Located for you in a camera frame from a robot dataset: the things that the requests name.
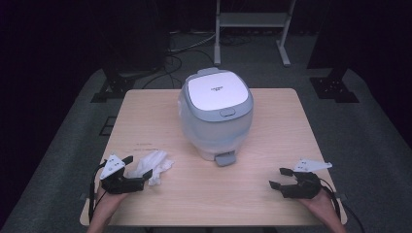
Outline white plastic bag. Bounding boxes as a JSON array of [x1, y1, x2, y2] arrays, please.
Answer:
[[127, 149, 175, 186]]

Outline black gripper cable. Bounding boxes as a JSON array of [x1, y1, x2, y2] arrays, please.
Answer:
[[319, 178, 365, 233], [87, 159, 109, 224]]

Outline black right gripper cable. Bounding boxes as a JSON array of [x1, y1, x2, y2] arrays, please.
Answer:
[[319, 178, 365, 233]]

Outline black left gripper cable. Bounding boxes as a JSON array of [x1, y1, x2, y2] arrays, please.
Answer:
[[87, 159, 109, 224]]

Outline person's left hand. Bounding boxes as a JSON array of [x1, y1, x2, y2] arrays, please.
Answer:
[[96, 188, 129, 215]]

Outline black floor cables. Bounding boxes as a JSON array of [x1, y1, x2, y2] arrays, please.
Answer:
[[141, 32, 218, 90]]

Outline person's right hand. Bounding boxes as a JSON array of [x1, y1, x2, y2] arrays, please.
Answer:
[[297, 190, 336, 217]]

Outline black stand base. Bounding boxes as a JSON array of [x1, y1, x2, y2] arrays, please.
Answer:
[[90, 67, 137, 104], [309, 76, 360, 104]]

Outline dark floor outlet plate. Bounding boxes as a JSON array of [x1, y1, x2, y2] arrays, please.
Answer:
[[98, 116, 118, 137]]

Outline white grey pedal trash can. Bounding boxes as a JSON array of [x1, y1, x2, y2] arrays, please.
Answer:
[[179, 67, 255, 168]]

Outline white metal stand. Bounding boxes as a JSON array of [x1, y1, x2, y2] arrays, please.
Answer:
[[213, 0, 297, 68]]

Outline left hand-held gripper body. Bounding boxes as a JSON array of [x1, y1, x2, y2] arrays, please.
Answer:
[[99, 154, 145, 195]]

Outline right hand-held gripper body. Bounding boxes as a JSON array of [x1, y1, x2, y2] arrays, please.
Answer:
[[280, 158, 333, 199]]

